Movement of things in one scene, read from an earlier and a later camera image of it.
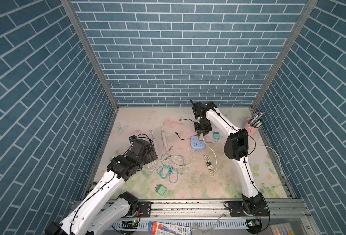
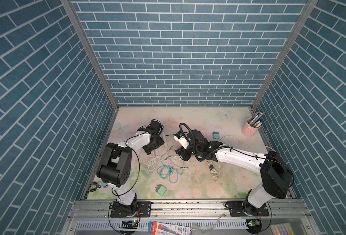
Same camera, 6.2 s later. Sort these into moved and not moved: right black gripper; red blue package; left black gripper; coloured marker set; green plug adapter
Moved: right black gripper; left black gripper
Not moved: coloured marker set; red blue package; green plug adapter
